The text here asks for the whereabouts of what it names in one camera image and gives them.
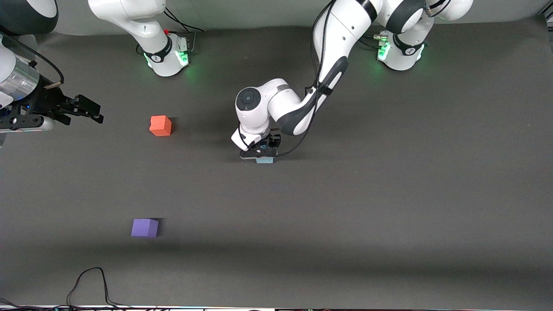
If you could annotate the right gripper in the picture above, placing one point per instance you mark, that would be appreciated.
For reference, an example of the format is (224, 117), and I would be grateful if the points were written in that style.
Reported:
(46, 102)

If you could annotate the purple foam block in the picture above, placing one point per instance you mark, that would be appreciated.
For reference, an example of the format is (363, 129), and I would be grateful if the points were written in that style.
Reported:
(144, 228)

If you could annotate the dark grey table mat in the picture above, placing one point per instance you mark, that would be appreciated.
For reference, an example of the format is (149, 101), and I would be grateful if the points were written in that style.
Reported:
(302, 216)

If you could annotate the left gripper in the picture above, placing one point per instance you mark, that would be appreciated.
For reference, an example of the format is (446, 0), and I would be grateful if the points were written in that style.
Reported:
(274, 141)

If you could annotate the light blue foam block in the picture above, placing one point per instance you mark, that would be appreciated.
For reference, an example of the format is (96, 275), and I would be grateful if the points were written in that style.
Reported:
(265, 161)

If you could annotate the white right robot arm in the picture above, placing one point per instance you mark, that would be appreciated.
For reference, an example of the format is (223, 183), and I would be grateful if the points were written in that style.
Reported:
(129, 17)

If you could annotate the orange foam block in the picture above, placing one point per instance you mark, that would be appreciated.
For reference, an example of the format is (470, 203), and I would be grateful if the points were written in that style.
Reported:
(160, 126)

